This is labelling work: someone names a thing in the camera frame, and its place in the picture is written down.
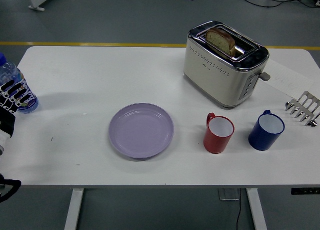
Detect red mug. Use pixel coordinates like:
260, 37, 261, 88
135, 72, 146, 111
203, 112, 236, 154

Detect brown bread slice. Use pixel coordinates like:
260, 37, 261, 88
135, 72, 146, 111
205, 27, 236, 57

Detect white paper sheet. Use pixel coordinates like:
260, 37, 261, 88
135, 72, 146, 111
262, 58, 315, 98

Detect grey box under table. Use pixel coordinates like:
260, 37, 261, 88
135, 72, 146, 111
217, 188, 241, 201

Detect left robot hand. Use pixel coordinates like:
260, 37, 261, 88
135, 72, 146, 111
0, 81, 30, 154

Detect black cable under table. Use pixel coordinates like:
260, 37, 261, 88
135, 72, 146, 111
234, 188, 242, 230

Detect cream and chrome toaster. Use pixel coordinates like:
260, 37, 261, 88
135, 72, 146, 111
182, 20, 271, 109

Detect purple plate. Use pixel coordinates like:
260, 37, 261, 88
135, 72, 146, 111
108, 102, 175, 161

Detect blue mug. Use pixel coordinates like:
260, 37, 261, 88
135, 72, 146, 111
247, 109, 286, 151

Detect metal toast rack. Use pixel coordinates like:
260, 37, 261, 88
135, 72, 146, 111
284, 90, 320, 127

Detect black table control panel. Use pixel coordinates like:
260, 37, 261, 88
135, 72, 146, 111
290, 187, 320, 195

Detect blue drink bottle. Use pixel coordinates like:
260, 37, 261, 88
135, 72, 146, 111
0, 52, 40, 114

